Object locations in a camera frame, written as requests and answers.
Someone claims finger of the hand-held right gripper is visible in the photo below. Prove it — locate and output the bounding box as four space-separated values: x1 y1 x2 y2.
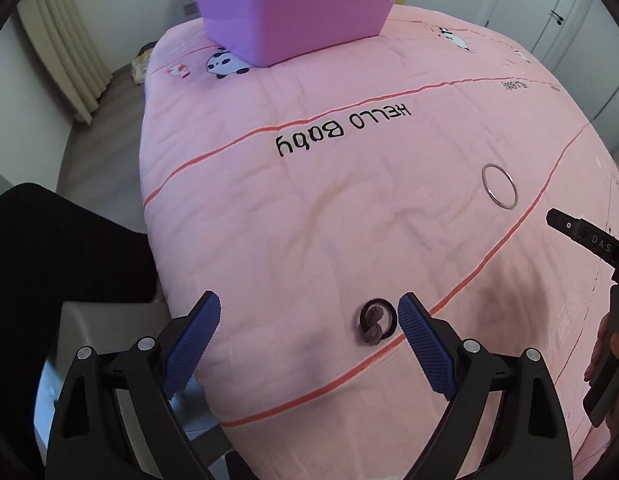
545 208 619 272

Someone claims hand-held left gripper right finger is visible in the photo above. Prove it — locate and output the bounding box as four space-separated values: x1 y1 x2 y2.
397 292 575 480

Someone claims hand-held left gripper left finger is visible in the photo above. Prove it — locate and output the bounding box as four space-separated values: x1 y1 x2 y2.
46 290 221 480

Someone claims black hair tie brown knot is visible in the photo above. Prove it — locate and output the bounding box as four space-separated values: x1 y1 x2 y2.
358 298 396 346

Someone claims purple plastic basket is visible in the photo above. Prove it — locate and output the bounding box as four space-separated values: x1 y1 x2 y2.
178 0 420 68

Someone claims person's right hand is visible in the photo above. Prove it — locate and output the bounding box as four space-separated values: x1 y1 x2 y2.
583 309 616 384

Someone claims plain silver bangle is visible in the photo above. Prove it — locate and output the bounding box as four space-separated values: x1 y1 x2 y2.
481 163 518 210

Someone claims pink printed blanket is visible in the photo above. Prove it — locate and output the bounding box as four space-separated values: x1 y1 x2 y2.
140 2 619 480

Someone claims person's black trouser leg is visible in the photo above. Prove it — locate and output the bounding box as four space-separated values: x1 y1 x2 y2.
0 182 158 480

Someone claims white wardrobe door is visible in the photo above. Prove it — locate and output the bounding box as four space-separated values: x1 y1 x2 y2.
484 0 619 123

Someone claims white radiator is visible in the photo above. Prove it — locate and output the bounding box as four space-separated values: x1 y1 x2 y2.
17 0 114 126

